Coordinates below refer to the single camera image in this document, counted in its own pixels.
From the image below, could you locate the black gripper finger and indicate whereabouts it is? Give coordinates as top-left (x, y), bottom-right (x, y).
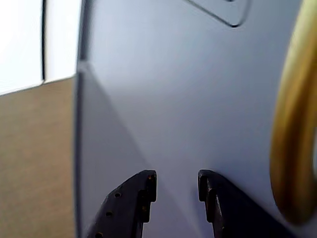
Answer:
top-left (85, 169), bottom-right (158, 238)
top-left (197, 169), bottom-right (295, 238)

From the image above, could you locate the gold curved door handle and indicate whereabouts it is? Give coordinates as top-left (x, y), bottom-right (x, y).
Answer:
top-left (269, 0), bottom-right (317, 226)

